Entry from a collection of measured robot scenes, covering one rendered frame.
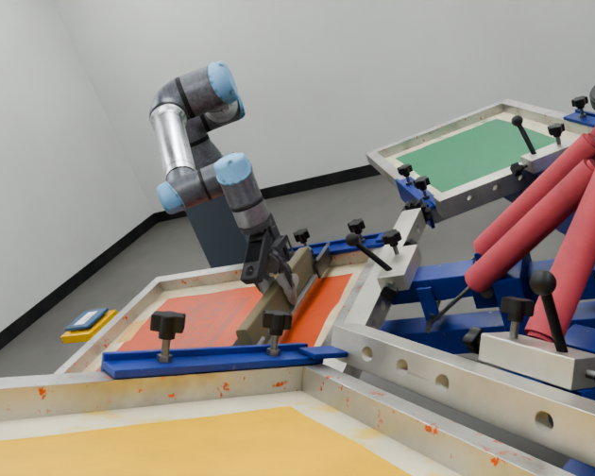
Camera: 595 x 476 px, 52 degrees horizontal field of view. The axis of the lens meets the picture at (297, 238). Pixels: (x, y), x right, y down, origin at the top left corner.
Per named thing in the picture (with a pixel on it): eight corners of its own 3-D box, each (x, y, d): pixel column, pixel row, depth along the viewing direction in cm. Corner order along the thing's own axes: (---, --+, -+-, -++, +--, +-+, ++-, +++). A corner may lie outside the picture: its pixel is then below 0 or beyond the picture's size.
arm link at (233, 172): (244, 147, 134) (246, 154, 126) (262, 192, 138) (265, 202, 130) (211, 160, 134) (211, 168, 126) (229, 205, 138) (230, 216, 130)
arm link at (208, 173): (199, 162, 145) (199, 173, 135) (244, 145, 145) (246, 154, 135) (212, 193, 148) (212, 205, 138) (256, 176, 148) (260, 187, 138)
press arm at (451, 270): (391, 305, 126) (384, 284, 124) (398, 290, 131) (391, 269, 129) (476, 297, 118) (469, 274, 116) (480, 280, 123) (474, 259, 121)
